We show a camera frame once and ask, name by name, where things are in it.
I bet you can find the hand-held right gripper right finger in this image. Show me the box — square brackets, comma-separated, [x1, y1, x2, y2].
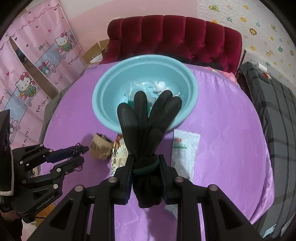
[158, 154, 262, 241]

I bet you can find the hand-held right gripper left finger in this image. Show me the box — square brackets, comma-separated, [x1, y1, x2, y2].
[28, 154, 134, 241]

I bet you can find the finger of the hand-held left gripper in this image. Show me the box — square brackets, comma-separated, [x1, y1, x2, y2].
[22, 156, 85, 197]
[13, 144, 90, 166]

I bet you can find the black hair tie cord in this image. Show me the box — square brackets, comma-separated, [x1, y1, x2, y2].
[67, 143, 89, 161]

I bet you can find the black gloves bundle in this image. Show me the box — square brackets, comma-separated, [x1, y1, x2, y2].
[117, 90, 183, 209]

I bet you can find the light blue plastic basin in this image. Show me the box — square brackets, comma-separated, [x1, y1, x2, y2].
[92, 54, 199, 133]

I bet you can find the clear plastic bag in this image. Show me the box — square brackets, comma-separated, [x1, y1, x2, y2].
[125, 81, 181, 109]

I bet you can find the white tissue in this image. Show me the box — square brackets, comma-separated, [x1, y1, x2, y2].
[151, 80, 170, 94]

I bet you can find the person's left forearm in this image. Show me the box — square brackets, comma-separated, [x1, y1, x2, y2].
[0, 207, 23, 241]

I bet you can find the long white snack packet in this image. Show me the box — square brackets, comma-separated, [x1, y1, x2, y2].
[110, 134, 129, 178]

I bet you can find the white and green packet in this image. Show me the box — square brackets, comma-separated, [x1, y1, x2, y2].
[171, 129, 201, 181]

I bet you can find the brown paper pouch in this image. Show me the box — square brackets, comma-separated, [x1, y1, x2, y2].
[90, 133, 114, 160]

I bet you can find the purple quilted tablecloth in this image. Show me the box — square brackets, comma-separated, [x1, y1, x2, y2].
[40, 61, 274, 241]

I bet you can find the pink cartoon cat curtain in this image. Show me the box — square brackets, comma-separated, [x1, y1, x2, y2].
[0, 0, 84, 149]

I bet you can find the open cardboard box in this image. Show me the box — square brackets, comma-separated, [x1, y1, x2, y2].
[82, 39, 110, 64]

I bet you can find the grey plaid blanket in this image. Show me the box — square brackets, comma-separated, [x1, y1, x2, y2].
[238, 61, 296, 239]

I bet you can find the red velvet tufted chair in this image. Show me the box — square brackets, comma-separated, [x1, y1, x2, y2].
[99, 15, 243, 75]

